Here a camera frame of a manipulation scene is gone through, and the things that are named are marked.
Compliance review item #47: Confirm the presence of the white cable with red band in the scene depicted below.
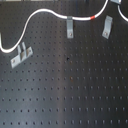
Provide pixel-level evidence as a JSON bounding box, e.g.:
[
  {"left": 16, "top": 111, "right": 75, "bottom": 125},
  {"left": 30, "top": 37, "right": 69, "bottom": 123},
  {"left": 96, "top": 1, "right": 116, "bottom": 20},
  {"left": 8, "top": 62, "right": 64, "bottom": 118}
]
[{"left": 0, "top": 0, "right": 110, "bottom": 54}]

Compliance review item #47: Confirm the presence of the grey metal clip left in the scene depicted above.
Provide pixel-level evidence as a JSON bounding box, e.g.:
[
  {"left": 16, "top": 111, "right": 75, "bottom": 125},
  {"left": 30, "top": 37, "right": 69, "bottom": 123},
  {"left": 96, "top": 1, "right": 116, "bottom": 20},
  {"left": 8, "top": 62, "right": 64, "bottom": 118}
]
[{"left": 10, "top": 43, "right": 33, "bottom": 68}]

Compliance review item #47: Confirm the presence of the grey metal clip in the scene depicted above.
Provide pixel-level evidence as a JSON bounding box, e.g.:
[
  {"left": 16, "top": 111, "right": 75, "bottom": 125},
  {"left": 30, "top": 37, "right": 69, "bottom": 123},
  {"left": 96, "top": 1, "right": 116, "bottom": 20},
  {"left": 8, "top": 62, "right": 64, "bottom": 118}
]
[
  {"left": 10, "top": 43, "right": 33, "bottom": 68},
  {"left": 66, "top": 16, "right": 74, "bottom": 39},
  {"left": 110, "top": 0, "right": 128, "bottom": 20},
  {"left": 102, "top": 16, "right": 113, "bottom": 39}
]

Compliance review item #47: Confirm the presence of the grey metal clip middle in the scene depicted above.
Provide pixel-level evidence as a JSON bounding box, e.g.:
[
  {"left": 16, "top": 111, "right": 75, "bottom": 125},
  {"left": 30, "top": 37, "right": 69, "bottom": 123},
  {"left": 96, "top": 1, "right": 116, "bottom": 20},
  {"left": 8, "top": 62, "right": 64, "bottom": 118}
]
[{"left": 66, "top": 16, "right": 74, "bottom": 39}]

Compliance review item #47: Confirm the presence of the grey metal clip top right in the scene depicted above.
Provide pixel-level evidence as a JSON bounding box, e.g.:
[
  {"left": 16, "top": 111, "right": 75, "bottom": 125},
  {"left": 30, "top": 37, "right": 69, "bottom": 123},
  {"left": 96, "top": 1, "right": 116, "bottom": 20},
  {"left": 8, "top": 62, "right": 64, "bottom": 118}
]
[{"left": 110, "top": 0, "right": 128, "bottom": 20}]

